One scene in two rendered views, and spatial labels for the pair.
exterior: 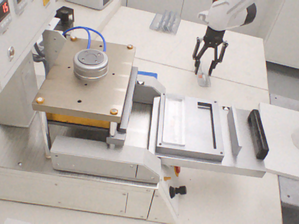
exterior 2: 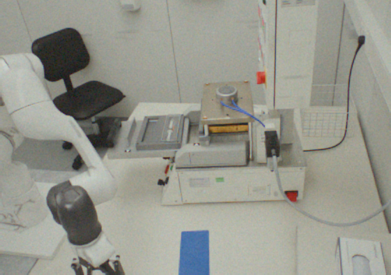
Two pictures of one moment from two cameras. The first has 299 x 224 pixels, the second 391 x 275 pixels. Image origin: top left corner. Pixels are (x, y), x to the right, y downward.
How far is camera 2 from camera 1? 1.77 m
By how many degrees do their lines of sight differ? 103
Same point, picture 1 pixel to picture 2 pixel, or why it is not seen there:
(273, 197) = not seen: hidden behind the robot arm
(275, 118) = (47, 236)
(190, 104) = (158, 138)
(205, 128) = (150, 132)
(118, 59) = (211, 108)
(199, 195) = (152, 167)
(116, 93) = (208, 91)
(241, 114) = (116, 149)
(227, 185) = (129, 176)
